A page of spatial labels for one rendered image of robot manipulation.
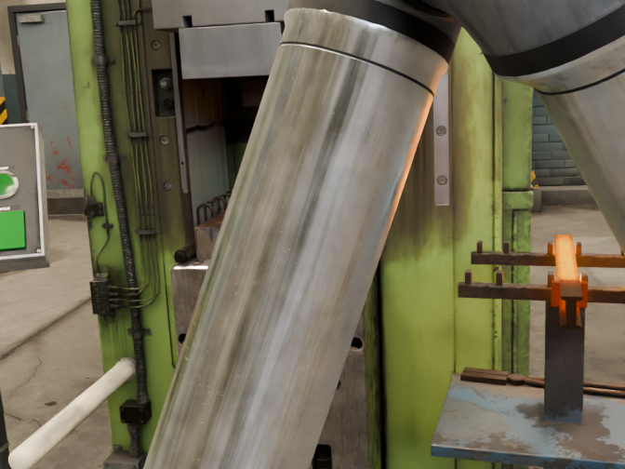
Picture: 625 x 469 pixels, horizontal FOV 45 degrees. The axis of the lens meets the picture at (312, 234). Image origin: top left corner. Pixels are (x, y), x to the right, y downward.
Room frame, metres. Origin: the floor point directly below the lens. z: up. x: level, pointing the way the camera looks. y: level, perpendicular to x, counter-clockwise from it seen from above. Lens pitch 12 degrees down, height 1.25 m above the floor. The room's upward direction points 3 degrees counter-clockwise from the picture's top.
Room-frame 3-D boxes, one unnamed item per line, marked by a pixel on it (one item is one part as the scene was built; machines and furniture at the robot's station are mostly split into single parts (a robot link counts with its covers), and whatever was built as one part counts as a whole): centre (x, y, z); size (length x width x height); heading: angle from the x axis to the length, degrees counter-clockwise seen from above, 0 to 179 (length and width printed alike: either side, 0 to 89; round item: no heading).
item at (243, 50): (1.66, 0.09, 1.32); 0.42 x 0.20 x 0.10; 168
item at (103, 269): (1.65, 0.48, 0.80); 0.06 x 0.03 x 0.14; 78
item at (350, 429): (1.66, 0.04, 0.69); 0.56 x 0.38 x 0.45; 168
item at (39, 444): (1.44, 0.49, 0.62); 0.44 x 0.05 x 0.05; 168
